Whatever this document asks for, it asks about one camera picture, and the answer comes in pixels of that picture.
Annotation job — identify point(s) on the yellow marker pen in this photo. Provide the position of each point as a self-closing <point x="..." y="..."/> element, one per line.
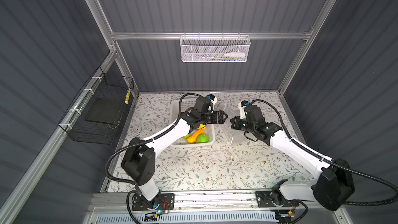
<point x="127" y="97"/>

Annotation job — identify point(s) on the clear zip top bag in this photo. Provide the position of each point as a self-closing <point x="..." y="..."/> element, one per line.
<point x="232" y="137"/>

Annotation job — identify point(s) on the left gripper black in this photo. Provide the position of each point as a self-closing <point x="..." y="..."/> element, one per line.
<point x="219" y="120"/>

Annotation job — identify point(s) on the green pear toy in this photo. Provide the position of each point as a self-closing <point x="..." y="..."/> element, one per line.
<point x="186" y="136"/>

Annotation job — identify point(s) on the yellow round fruit toy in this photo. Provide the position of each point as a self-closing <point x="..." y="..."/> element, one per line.
<point x="202" y="126"/>

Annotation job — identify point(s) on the black wire wall basket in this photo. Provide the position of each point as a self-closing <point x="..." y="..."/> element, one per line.
<point x="103" y="86"/>

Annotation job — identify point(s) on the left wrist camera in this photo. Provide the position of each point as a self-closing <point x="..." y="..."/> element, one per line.
<point x="212" y="98"/>

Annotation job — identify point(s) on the aluminium front rail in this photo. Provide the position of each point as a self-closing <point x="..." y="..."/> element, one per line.
<point x="180" y="201"/>

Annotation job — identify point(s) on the green lime toy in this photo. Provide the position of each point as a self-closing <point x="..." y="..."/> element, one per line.
<point x="202" y="138"/>

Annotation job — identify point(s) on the white tube in basket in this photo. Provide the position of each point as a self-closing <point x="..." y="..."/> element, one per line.
<point x="235" y="55"/>

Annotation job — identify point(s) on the orange carrot toy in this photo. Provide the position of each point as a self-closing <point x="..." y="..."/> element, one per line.
<point x="193" y="137"/>

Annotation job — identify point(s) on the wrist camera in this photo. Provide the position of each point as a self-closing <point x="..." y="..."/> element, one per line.
<point x="212" y="98"/>
<point x="241" y="107"/>

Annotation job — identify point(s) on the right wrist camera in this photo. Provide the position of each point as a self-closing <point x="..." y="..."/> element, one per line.
<point x="241" y="107"/>

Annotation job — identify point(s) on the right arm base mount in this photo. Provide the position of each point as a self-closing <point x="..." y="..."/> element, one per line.
<point x="274" y="198"/>

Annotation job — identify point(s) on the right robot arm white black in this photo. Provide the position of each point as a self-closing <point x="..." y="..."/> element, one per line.
<point x="331" y="186"/>

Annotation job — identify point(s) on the black pad in basket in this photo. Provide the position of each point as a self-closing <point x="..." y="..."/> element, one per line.
<point x="105" y="111"/>

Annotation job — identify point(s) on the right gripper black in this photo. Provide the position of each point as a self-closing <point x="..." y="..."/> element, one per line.
<point x="235" y="123"/>

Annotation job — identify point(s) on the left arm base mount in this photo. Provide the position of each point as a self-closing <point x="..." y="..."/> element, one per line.
<point x="152" y="201"/>

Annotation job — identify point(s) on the white wire wall basket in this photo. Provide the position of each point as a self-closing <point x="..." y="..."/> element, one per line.
<point x="210" y="49"/>

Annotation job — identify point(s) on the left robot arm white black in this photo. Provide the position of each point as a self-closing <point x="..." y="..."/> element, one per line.
<point x="138" y="162"/>

